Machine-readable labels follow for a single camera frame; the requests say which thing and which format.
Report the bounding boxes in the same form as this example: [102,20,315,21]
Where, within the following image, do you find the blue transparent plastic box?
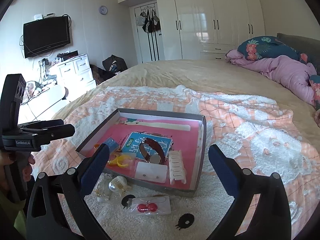
[103,137,119,154]

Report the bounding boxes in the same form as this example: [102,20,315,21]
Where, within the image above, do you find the wall mounted black television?
[23,15,71,59]

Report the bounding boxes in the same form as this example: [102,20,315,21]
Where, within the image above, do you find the white wardrobe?
[118,0,265,60]

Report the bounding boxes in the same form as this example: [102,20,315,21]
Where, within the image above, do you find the red bead earring card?
[129,196,171,216]

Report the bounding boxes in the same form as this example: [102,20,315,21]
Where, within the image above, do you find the black bag on floor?
[90,55,128,86]

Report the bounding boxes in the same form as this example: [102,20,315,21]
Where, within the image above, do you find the white pearl hair clip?
[93,173,132,202]

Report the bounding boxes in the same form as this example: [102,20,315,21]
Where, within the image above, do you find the red strap wristwatch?
[139,138,166,165]

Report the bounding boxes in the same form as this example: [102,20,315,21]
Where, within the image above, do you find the pink quilt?
[224,49,320,128]

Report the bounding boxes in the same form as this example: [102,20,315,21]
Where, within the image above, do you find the orange white fleece blanket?
[33,86,319,239]

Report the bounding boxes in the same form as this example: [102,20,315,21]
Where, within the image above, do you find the black claw hair clip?
[175,213,195,230]

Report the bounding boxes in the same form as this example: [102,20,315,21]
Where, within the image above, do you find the white earring stud card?
[135,161,168,184]

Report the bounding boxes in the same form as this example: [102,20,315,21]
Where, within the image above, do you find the green left sleeve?
[1,192,27,239]

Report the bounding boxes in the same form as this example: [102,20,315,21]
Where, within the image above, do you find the left hand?
[1,152,35,183]

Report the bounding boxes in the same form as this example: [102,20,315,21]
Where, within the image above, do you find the bags hanging on door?
[136,9,161,33]

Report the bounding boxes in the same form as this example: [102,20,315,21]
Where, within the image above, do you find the white router on television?
[34,14,43,21]

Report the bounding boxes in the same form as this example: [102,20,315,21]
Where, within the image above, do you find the white drawer dresser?
[50,54,97,101]

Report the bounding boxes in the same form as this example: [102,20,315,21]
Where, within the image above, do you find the round purple wall clock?
[99,5,108,15]

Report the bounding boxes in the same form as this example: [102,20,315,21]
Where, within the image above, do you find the floral dark blue pillow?
[236,35,320,111]

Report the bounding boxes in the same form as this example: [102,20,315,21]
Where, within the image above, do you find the grey headboard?
[277,33,320,75]

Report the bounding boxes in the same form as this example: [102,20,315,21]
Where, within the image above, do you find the grey shallow cardboard box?
[75,107,207,198]

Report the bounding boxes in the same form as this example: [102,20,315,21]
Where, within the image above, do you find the white bedroom door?
[130,1,165,63]

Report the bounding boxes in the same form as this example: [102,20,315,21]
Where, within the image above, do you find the beige bed sheet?
[54,60,319,139]

